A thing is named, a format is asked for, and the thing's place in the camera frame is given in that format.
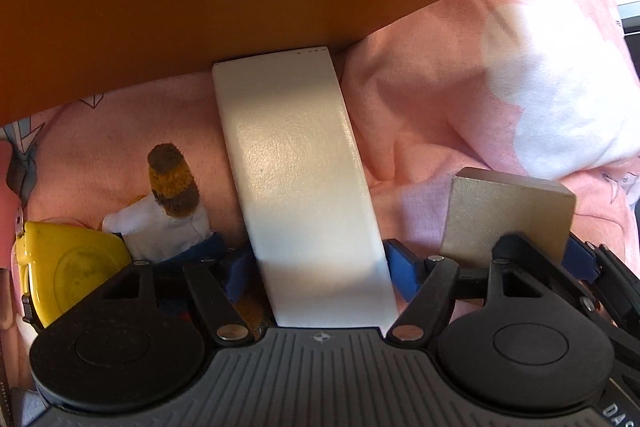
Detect brown dog plush toy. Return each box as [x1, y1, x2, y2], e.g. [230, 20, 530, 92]
[102, 143, 226, 265]

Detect small brown cardboard box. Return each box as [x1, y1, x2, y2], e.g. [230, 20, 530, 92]
[440, 167, 577, 268]

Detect white rectangular box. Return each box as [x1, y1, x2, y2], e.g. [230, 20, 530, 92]
[213, 48, 398, 331]

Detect yellow tape measure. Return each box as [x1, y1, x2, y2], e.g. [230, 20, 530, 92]
[14, 221, 131, 332]

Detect pink bed duvet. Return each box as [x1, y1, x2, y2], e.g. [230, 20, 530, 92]
[0, 0, 640, 427]

